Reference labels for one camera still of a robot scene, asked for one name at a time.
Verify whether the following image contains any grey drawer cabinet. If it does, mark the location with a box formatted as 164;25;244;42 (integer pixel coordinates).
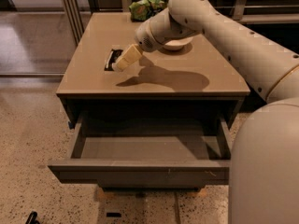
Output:
57;13;249;124

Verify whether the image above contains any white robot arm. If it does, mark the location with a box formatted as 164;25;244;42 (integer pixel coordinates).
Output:
111;0;299;224

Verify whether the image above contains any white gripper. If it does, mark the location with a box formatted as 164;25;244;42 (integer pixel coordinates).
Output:
112;21;156;72

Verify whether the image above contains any green chip bag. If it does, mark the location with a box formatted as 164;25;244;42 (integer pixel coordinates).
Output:
129;0;166;21

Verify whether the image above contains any black object on floor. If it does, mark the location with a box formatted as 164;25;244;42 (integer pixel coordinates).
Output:
25;211;40;224

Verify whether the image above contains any black rxbar chocolate bar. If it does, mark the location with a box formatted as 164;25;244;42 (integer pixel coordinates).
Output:
104;49;122;71

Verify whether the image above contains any white bowl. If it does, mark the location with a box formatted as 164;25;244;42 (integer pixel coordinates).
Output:
163;37;192;51

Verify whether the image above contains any open grey top drawer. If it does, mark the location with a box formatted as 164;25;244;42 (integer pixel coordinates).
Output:
48;115;232;189

